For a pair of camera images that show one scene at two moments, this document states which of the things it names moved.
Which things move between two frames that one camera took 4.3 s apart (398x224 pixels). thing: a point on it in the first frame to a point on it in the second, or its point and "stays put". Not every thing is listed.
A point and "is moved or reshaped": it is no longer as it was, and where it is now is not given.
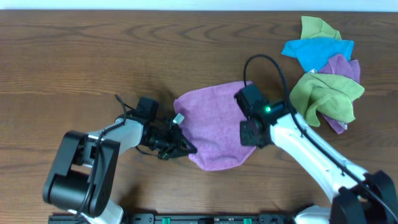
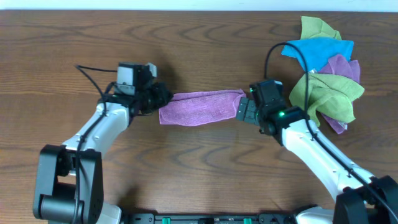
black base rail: (208, 218) stays put
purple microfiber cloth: (211, 118) is moved or reshaped
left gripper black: (174, 149) to (160, 89)
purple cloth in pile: (338, 65) stays put
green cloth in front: (330, 94) stays put
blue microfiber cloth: (314, 52) stays put
